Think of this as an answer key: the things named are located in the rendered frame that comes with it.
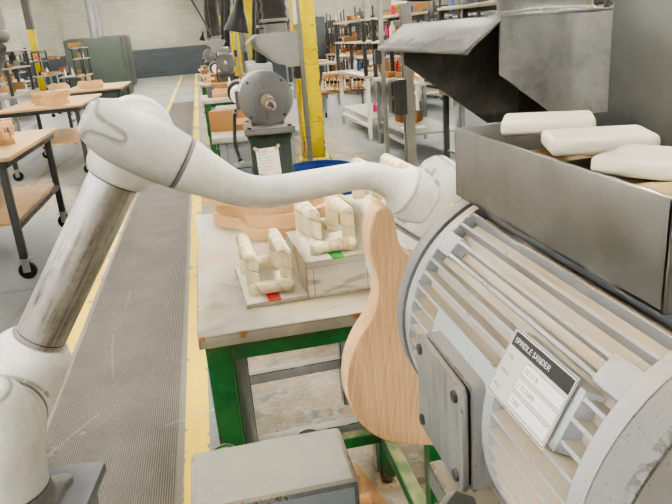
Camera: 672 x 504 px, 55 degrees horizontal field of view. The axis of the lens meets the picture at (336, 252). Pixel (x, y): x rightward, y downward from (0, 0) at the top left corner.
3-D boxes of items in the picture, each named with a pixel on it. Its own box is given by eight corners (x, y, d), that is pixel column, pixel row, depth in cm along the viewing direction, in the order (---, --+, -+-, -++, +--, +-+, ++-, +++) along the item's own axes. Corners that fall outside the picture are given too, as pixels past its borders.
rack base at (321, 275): (374, 287, 158) (372, 252, 155) (309, 299, 154) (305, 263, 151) (344, 254, 183) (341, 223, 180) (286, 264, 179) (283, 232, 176)
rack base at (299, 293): (310, 298, 155) (310, 294, 154) (247, 309, 151) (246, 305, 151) (288, 263, 180) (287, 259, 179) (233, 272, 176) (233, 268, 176)
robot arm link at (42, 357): (-53, 438, 128) (-26, 384, 148) (31, 460, 133) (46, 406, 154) (109, 80, 117) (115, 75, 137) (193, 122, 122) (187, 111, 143)
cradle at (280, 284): (296, 290, 156) (295, 278, 155) (249, 298, 153) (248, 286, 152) (294, 286, 159) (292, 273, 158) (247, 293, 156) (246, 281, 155)
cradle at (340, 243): (358, 249, 157) (357, 236, 156) (312, 256, 154) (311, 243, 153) (354, 245, 160) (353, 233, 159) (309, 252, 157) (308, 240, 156)
